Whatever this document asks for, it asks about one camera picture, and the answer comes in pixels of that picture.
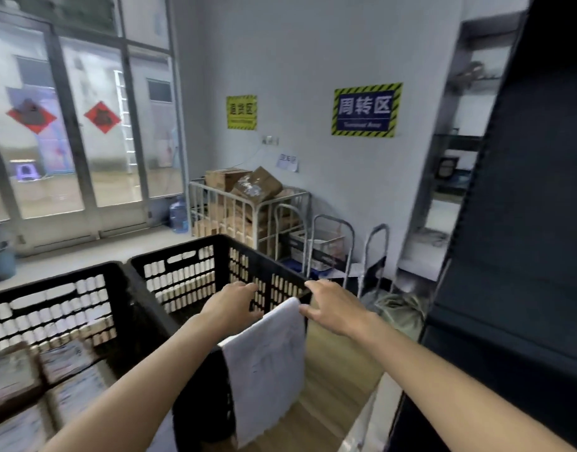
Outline person's right forearm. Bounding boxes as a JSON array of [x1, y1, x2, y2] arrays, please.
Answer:
[[349, 308, 577, 452]]

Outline white paper sheet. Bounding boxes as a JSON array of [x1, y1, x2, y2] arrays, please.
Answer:
[[221, 297, 308, 449]]

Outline metal hand trolley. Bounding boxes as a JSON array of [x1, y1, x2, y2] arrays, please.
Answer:
[[307, 214, 356, 288], [357, 224, 391, 299]]

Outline plastic wrapped flat parcel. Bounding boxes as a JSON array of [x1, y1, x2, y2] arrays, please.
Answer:
[[47, 367, 111, 425], [0, 348, 40, 412], [38, 339, 97, 384], [0, 408, 51, 452]]

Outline white box with dark band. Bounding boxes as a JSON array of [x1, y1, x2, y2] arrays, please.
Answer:
[[288, 226, 347, 274]]

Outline black slotted plastic crate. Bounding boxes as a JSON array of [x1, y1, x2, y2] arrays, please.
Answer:
[[0, 261, 177, 452], [128, 234, 314, 452]]

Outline green sack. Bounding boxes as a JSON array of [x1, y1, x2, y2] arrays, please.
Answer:
[[363, 291, 428, 342]]

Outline dark metal shelf unit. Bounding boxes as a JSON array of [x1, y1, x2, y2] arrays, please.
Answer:
[[386, 0, 577, 452]]

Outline blue sign with striped border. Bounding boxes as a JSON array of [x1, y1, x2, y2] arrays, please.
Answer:
[[331, 83, 403, 139]]

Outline person's left forearm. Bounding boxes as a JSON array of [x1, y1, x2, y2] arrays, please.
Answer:
[[41, 310, 226, 452]]

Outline glass door with metal frame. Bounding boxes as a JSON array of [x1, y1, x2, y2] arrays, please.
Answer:
[[0, 0, 188, 257]]

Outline white ladder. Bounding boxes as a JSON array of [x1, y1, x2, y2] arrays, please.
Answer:
[[113, 69, 139, 175]]

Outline blue water jug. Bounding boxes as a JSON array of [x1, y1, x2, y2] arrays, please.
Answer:
[[169, 197, 190, 234]]

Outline red diamond window decoration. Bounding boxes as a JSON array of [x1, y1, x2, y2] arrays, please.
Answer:
[[84, 101, 122, 134], [6, 99, 57, 135]]

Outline small black framed item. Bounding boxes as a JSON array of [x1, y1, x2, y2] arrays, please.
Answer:
[[434, 155, 461, 180]]

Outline closed brown cardboard box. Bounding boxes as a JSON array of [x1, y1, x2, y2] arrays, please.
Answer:
[[205, 168, 251, 192]]

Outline tilted taped cardboard box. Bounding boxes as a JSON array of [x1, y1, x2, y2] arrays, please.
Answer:
[[231, 166, 284, 206]]

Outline person's left hand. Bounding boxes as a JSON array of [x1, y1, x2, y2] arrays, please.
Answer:
[[200, 281, 265, 343]]

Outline purple plastic stool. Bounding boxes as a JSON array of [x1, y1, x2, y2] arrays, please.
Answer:
[[10, 159, 45, 182]]

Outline white metal cage cart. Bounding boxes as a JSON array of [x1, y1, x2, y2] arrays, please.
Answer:
[[189, 179, 312, 260]]

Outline grey storage shelving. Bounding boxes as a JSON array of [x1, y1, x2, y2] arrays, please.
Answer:
[[396, 11, 529, 284]]

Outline person's right hand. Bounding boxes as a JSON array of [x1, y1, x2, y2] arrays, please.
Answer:
[[298, 279, 365, 339]]

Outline yellow wall sign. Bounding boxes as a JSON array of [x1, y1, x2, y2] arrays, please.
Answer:
[[226, 95, 258, 131]]

